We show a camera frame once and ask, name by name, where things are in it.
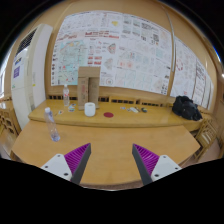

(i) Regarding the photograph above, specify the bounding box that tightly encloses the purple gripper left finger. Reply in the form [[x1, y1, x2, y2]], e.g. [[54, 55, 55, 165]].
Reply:
[[42, 143, 91, 184]]

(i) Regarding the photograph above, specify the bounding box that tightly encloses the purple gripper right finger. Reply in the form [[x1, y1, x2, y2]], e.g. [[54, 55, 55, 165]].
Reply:
[[132, 144, 181, 185]]

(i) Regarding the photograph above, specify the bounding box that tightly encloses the clear plastic water bottle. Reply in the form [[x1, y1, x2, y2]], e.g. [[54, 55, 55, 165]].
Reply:
[[44, 107, 60, 142]]

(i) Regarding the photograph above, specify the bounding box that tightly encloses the water bottle red label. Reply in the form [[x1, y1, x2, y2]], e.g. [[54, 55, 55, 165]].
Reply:
[[63, 84, 70, 106]]

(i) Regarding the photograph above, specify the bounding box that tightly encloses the small dark object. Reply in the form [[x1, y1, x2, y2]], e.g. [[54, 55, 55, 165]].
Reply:
[[141, 107, 148, 113]]

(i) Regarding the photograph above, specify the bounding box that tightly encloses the small blue-white item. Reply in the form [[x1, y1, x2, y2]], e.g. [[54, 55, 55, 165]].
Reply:
[[68, 105, 75, 112]]

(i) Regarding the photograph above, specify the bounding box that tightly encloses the white remote on table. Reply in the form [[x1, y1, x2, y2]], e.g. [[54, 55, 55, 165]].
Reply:
[[130, 107, 138, 113]]

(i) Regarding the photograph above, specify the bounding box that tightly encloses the white ceramic cup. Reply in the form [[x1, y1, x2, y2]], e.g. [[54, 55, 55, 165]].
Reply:
[[84, 102, 96, 117]]

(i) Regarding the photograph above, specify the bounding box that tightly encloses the round dark red coaster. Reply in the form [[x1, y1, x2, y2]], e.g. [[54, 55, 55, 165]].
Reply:
[[104, 112, 114, 118]]

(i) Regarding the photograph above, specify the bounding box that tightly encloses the wooden chair right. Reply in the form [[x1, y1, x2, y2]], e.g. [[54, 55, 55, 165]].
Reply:
[[194, 119, 220, 161]]

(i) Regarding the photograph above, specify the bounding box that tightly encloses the wooden chair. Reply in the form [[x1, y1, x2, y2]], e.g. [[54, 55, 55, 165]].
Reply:
[[194, 119, 220, 161], [0, 106, 22, 148]]

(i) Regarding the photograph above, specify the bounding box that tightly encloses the black backpack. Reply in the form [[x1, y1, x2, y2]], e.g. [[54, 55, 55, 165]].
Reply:
[[172, 96, 202, 121]]

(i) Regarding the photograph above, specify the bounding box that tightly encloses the wooden chair left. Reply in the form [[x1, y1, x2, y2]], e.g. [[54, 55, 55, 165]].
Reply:
[[0, 106, 22, 148]]

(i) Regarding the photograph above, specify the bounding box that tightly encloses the tall cardboard box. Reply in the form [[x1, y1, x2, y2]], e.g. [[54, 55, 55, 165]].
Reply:
[[77, 66, 100, 110]]

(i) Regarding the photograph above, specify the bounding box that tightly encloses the white standing air conditioner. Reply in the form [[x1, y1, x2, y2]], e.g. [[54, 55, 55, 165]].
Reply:
[[11, 24, 53, 129]]

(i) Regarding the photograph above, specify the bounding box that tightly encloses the right wall poster board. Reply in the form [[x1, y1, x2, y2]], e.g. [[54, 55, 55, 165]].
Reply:
[[170, 38, 214, 109]]

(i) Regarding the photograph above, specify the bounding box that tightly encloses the large wall poster board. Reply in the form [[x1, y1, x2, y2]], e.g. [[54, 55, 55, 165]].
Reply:
[[51, 11, 172, 95]]

